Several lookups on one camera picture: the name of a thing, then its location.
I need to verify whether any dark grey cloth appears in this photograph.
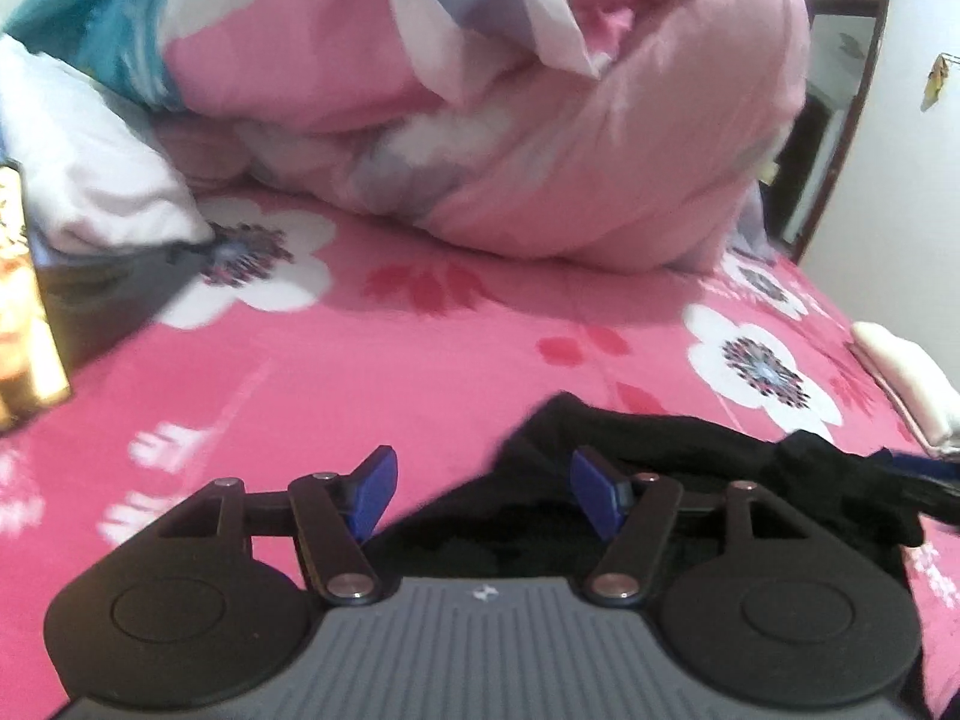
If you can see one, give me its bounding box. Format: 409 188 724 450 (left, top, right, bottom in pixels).
34 236 226 383

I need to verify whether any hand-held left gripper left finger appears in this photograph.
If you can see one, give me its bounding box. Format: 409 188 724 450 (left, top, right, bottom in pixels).
157 444 398 607

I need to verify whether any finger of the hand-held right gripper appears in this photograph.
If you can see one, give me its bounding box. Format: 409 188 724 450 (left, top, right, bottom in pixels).
862 446 960 530

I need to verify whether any white pillow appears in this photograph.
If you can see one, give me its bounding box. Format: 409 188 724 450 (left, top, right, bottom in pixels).
0 34 211 252

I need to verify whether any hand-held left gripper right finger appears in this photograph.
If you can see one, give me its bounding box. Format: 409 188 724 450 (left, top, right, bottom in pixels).
568 446 815 607

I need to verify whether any pink floral bed sheet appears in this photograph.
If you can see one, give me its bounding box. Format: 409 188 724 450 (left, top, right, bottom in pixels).
0 120 960 720

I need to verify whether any dark framed mirror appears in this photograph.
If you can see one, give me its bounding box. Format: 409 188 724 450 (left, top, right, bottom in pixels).
765 0 892 263

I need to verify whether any pink patterned quilt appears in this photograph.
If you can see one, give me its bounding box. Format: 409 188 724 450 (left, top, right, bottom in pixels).
0 0 815 275

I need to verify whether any black shirt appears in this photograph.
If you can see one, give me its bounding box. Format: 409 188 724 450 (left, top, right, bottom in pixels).
371 390 938 720

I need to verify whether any folded white cloth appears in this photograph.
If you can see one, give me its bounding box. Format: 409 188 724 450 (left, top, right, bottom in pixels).
851 321 960 458

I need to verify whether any smartphone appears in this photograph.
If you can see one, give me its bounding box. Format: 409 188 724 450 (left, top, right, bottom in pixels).
0 161 72 432

